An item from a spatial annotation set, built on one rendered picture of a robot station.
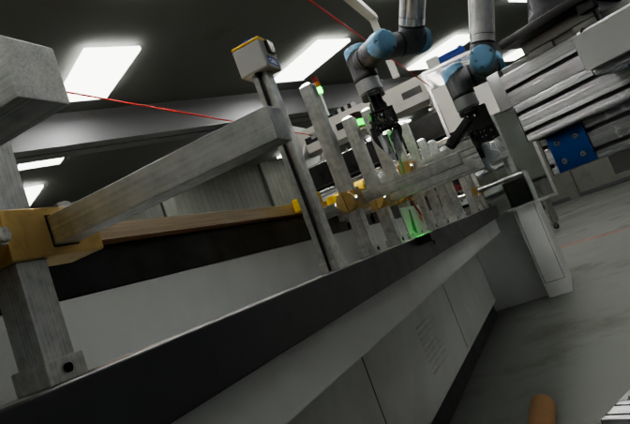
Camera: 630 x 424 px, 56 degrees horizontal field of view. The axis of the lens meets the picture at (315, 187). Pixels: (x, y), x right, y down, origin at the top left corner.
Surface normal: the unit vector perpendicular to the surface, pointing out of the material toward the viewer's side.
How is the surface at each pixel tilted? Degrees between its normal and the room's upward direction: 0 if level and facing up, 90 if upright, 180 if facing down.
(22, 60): 90
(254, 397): 90
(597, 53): 90
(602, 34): 90
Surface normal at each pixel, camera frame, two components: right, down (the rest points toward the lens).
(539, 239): -0.38, 0.01
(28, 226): 0.86, -0.37
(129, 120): 0.57, -0.32
